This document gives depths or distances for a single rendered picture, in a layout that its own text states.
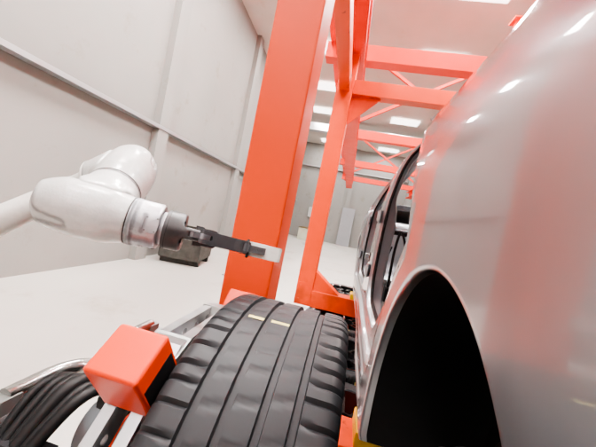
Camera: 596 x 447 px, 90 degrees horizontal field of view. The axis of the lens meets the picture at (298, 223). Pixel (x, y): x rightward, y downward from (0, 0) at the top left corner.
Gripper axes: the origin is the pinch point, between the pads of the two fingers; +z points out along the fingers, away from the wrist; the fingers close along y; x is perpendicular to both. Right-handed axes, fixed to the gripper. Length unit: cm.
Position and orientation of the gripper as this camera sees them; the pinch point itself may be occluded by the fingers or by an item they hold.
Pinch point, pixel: (264, 252)
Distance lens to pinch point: 64.1
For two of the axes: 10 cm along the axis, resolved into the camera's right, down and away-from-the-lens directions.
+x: 2.2, -9.6, 1.5
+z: 9.3, 2.5, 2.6
